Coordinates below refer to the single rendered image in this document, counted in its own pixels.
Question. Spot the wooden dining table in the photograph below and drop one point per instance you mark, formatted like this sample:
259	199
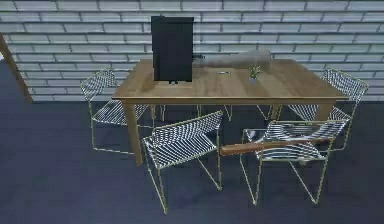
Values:
213	86

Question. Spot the black computer monitor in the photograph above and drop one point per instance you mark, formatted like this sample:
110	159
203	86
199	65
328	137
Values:
172	50

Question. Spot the brown wooden baseball bat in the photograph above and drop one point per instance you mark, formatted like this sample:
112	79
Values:
253	147

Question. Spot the small green potted plant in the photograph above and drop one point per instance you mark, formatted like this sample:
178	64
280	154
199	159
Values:
254	72

